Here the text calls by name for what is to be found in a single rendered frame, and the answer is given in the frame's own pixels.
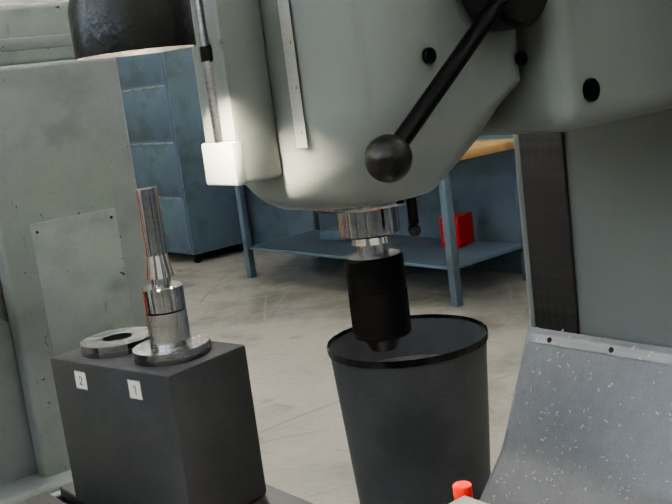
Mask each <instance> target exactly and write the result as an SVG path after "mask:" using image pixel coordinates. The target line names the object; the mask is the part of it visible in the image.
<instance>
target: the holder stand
mask: <svg viewBox="0 0 672 504"><path fill-rule="evenodd" d="M190 334H191V342H190V343H188V344H186V345H184V346H181V347H177V348H173V349H166V350H156V349H152V348H151V346H150V340H149V334H148V328H147V327H126V328H118V329H113V330H108V331H104V332H101V333H97V334H94V335H92V336H89V337H87V338H85V339H84V340H82V341H81V342H80V346H81V347H80V348H77V349H74V350H71V351H69V352H66V353H63V354H60V355H57V356H54V357H52V358H51V366H52V371H53V376H54V382H55V387H56V392H57V398H58V403H59V409H60V414H61V419H62V425H63V430H64V435H65V441H66V446H67V451H68V457H69V462H70V468H71V473H72V478H73V484H74V489H75V494H76V498H77V500H79V501H82V502H86V503H89V504H249V503H250V502H252V501H254V500H256V499H257V498H259V497H261V496H262V495H264V494H265V493H266V485H265V478H264V471H263V465H262V458H261V451H260V444H259V437H258V431H257V424H256V417H255V410H254V404H253V397H252V390H251V383H250V377H249V370H248V363H247V356H246V349H245V346H244V345H242V344H233V343H225V342H216V341H211V340H210V337H209V336H208V335H207V334H203V333H190Z"/></svg>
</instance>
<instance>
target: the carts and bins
mask: <svg viewBox="0 0 672 504"><path fill-rule="evenodd" d="M410 318H411V327H412V331H411V332H410V333H409V334H408V335H406V336H404V337H402V338H401V340H400V343H399V345H398V348H396V349H394V350H391V351H387V352H374V351H371V349H370V348H369V346H368V345H367V344H366V342H364V341H359V340H357V339H355V338H354V336H353V329H352V328H349V329H347V330H344V331H342V332H340V333H338V334H337V335H335V336H333V337H332V338H331V339H330V340H329V341H328V344H327V353H328V355H329V357H330V358H331V362H332V367H333V372H334V377H335V382H336V387H337V392H338V397H339V402H340V407H341V412H342V417H343V422H344V427H345V432H346V437H347V442H348V447H349V452H350V457H351V462H352V467H353V472H354V477H355V482H356V487H357V492H358V497H359V502H360V504H449V503H451V502H453V501H454V496H453V487H452V485H453V484H454V483H455V482H457V481H469V482H470V483H471V484H472V492H473V499H476V500H480V498H481V495H482V493H483V491H484V489H485V486H486V484H487V482H488V479H489V477H490V475H491V466H490V435H489V404H488V373H487V340H488V338H489V336H488V329H487V326H486V325H485V324H484V323H483V322H481V321H479V320H476V319H474V318H469V317H464V316H458V315H448V314H423V315H410ZM486 332H487V334H486ZM329 347H330V348H329Z"/></svg>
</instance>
